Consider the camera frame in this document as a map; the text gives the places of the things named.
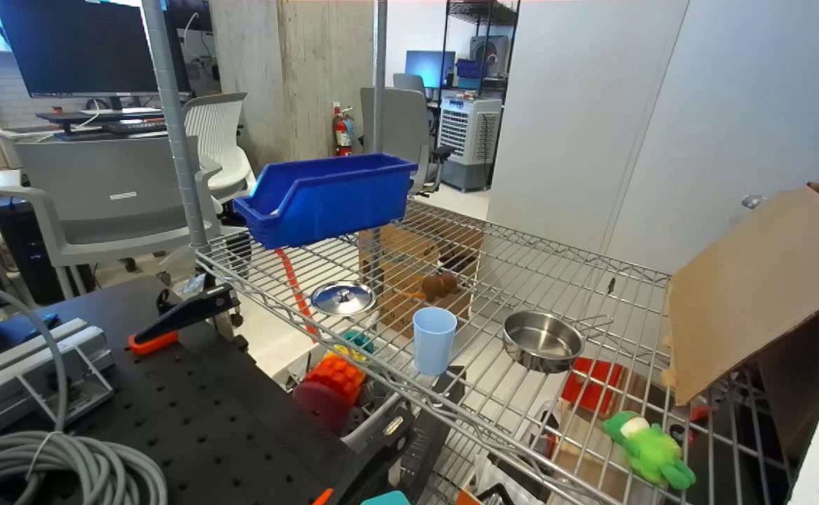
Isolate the round steel pot lid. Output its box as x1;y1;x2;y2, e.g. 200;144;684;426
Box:
310;283;377;318

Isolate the small steel pot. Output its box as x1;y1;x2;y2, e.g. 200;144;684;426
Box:
503;309;610;373

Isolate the brown round object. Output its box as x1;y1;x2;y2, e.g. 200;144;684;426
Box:
422;274;458;302

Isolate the light blue plastic cup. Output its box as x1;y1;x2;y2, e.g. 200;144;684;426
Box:
413;307;458;377

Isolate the blue plastic storage bin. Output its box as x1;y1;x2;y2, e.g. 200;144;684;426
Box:
234;156;416;251

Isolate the grey portable air cooler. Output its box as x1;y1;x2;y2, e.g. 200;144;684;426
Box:
439;98;503;191

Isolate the red fire extinguisher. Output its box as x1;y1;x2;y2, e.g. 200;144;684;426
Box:
333;101;354;157

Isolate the red plastic block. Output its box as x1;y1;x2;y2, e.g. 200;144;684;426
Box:
561;360;625;419

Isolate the white office chair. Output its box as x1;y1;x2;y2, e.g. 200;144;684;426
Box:
186;93;256;202

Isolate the grey office chair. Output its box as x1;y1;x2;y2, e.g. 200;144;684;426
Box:
0;137;190;297

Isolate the green plush toy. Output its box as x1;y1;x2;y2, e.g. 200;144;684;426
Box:
604;411;697;491

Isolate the brown cardboard box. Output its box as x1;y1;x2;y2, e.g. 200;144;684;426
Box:
669;188;819;456

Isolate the large black monitor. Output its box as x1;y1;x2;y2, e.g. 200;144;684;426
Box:
0;0;157;95

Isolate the orange cable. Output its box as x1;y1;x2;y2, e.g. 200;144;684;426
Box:
276;244;322;342

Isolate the rainbow stacking ring toy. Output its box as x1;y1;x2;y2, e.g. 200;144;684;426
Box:
294;353;369;435

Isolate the silver wire shelf rack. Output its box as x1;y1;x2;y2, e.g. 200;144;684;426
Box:
137;0;796;505

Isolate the black orange handled clamp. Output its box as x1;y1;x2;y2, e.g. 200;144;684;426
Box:
127;286;237;356

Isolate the grey coiled cable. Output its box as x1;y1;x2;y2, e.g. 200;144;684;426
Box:
0;279;171;505

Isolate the grey aluminium rail bracket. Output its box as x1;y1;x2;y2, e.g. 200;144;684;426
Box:
0;318;112;433

